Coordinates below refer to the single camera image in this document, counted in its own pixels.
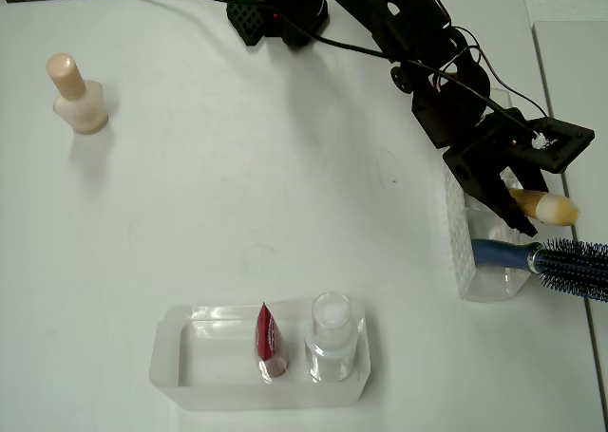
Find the makeup brush with tan bristles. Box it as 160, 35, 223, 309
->
506, 188, 581, 227

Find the pink cosmetic bottle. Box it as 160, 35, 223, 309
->
46, 52, 109, 135

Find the clear spray bottle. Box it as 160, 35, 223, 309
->
303, 291, 358, 384

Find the blue round hairbrush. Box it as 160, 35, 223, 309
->
470, 236, 608, 304

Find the clear acrylic organizer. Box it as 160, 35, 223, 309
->
440, 87, 537, 304

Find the red hand cream tube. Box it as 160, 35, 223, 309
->
254, 301, 290, 381

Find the translucent white plastic bin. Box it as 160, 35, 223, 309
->
148, 296, 372, 412

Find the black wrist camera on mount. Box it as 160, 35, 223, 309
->
515, 117, 596, 175

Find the black camera cable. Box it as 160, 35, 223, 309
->
273, 11, 538, 137

